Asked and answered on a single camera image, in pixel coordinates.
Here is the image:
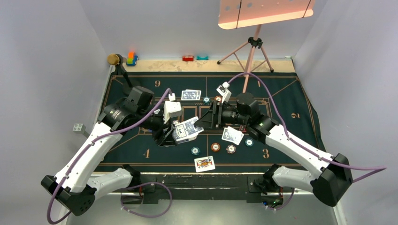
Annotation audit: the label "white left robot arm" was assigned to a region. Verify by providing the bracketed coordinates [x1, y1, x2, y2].
[41, 86, 182, 225]

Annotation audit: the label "pink perforated board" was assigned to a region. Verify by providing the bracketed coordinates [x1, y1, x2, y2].
[218, 0, 315, 30]

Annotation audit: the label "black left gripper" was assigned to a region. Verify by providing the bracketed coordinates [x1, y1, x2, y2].
[136, 108, 178, 145]

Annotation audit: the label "blue playing card deck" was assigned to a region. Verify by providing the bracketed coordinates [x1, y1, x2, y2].
[172, 116, 204, 144]

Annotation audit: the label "grey toy brick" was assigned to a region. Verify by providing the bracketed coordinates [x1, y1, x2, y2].
[72, 123, 90, 137]

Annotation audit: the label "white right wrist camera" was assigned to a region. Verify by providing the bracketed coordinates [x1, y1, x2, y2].
[216, 82, 232, 103]

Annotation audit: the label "face-down cards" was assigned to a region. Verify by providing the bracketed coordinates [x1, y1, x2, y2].
[181, 90, 201, 101]

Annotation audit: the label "teal toy block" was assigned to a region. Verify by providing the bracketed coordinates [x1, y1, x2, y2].
[196, 55, 209, 60]

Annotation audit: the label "black microphone stand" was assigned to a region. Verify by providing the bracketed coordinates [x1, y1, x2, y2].
[115, 64, 141, 96]

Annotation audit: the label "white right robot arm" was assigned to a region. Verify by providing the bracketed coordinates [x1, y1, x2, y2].
[195, 93, 353, 207]

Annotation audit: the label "face-down card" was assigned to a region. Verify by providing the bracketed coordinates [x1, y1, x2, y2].
[222, 127, 244, 145]

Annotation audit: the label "red toy block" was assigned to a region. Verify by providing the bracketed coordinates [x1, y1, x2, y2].
[182, 55, 195, 61]

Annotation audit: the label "colourful toy block stack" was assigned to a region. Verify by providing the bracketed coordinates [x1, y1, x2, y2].
[126, 52, 138, 66]

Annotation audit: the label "face-up king card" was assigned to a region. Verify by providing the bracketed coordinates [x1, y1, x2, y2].
[194, 156, 215, 173]

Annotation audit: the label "green poker chip stack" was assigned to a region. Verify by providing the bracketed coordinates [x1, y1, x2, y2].
[191, 146, 201, 156]

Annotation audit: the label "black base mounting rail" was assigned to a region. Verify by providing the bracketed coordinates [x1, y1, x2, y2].
[113, 172, 292, 204]

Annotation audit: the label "pink white poker chip stack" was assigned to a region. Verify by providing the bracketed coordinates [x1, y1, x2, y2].
[226, 145, 236, 154]

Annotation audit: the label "orange poker chip stack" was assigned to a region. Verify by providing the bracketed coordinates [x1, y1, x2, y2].
[211, 142, 221, 152]

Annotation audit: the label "green poker table mat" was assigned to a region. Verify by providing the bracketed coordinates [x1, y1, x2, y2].
[96, 72, 324, 173]

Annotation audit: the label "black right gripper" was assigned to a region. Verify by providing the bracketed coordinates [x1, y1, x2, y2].
[195, 100, 249, 129]

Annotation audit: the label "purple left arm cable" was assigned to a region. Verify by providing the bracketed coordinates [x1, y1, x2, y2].
[46, 88, 173, 225]

